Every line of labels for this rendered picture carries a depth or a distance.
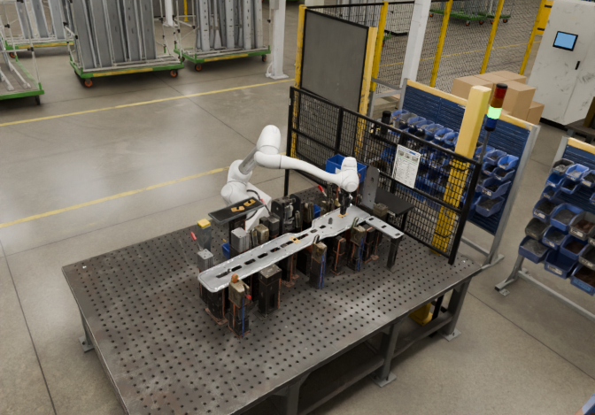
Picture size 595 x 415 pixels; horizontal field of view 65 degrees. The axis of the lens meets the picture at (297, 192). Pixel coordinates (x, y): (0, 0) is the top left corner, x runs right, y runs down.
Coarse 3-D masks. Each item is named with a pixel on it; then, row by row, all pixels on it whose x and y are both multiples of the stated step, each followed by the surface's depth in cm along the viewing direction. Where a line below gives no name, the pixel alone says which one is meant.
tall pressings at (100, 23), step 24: (96, 0) 809; (120, 0) 874; (144, 0) 875; (72, 24) 841; (96, 24) 824; (120, 24) 862; (144, 24) 893; (96, 48) 859; (120, 48) 884; (144, 48) 904
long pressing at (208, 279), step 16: (352, 208) 353; (320, 224) 331; (336, 224) 333; (272, 240) 311; (288, 240) 313; (304, 240) 314; (320, 240) 317; (240, 256) 294; (256, 256) 296; (272, 256) 297; (288, 256) 299; (208, 272) 280; (224, 272) 281; (240, 272) 281; (256, 272) 284; (208, 288) 268
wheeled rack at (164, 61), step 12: (72, 0) 765; (72, 12) 774; (168, 24) 924; (180, 36) 891; (168, 48) 963; (180, 48) 901; (72, 60) 889; (144, 60) 908; (156, 60) 919; (168, 60) 931; (84, 72) 833; (96, 72) 839; (108, 72) 846; (120, 72) 857; (132, 72) 868; (84, 84) 841
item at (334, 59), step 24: (312, 24) 537; (336, 24) 502; (360, 24) 473; (312, 48) 547; (336, 48) 511; (360, 48) 482; (312, 72) 559; (336, 72) 521; (360, 72) 491; (336, 96) 533; (360, 96) 500; (336, 120) 544; (360, 120) 507
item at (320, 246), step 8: (320, 248) 301; (312, 256) 310; (320, 256) 303; (312, 264) 313; (320, 264) 307; (312, 272) 315; (320, 272) 312; (312, 280) 318; (320, 280) 313; (320, 288) 316
